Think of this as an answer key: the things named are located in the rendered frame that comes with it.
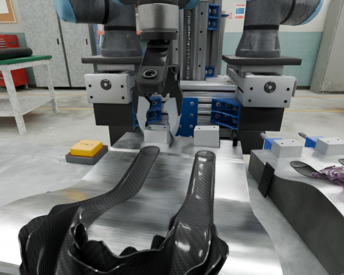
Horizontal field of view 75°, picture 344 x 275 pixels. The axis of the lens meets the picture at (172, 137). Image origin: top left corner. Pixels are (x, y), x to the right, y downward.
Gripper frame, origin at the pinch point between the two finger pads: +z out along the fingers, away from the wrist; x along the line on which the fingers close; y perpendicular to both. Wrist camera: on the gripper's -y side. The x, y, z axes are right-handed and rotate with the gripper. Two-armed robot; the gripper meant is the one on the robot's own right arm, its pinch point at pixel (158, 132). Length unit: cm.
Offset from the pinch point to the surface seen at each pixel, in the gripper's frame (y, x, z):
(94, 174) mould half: -15.6, 6.9, 2.0
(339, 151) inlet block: 6.7, -39.4, 4.0
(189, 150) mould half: -4.9, -7.5, 1.3
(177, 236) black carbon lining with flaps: -28.6, -9.4, -1.3
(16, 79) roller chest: 403, 445, 61
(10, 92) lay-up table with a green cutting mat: 177, 227, 36
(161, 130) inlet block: -1.9, -1.2, -1.4
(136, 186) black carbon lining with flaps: -16.8, -0.9, 2.5
